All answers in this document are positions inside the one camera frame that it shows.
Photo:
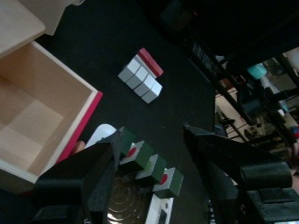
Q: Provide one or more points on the white yellow box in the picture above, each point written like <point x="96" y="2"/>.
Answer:
<point x="18" y="26"/>

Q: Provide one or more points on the red sushi strip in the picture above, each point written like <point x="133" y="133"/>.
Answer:
<point x="152" y="62"/>

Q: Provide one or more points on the white rounded toy piece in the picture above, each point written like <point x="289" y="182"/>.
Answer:
<point x="102" y="132"/>

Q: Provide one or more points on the black metal frame strut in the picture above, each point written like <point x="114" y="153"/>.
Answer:
<point x="230" y="93"/>

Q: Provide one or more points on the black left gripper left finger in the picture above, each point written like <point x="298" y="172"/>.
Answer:
<point x="74" y="180"/>

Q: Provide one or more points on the green sushi piece red centre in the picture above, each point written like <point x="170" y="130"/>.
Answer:
<point x="170" y="182"/>
<point x="138" y="156"/>

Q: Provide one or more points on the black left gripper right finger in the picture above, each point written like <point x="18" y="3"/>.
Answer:
<point x="241" y="180"/>

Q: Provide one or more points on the teal round object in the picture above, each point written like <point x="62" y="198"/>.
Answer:
<point x="257" y="71"/>

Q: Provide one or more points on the open wooden box red rim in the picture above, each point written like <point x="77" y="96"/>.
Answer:
<point x="39" y="116"/>

